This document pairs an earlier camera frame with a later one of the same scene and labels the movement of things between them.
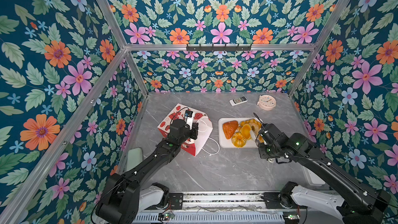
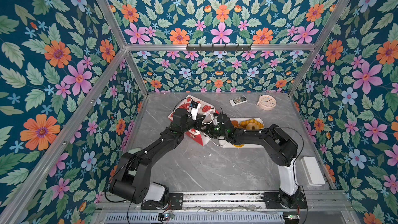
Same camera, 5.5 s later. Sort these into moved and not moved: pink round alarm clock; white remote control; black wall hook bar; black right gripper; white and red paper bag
Moved: white and red paper bag; black right gripper
Not moved: pink round alarm clock; black wall hook bar; white remote control
